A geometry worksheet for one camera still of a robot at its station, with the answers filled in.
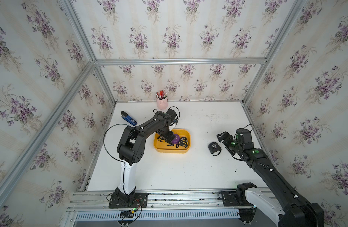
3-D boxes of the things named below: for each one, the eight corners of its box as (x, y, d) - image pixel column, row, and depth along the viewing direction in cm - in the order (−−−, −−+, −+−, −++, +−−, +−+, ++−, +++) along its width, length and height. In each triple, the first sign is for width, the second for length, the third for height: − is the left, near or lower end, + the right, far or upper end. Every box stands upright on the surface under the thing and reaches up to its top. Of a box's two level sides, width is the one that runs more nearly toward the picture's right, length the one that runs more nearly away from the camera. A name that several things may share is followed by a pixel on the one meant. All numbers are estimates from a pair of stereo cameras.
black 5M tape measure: (213, 157, 91) (215, 154, 87) (207, 147, 95) (208, 144, 92) (221, 153, 92) (223, 150, 89) (214, 143, 97) (216, 140, 94)
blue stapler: (120, 117, 113) (118, 113, 109) (124, 114, 114) (122, 110, 110) (133, 127, 106) (132, 123, 102) (137, 124, 108) (135, 120, 104)
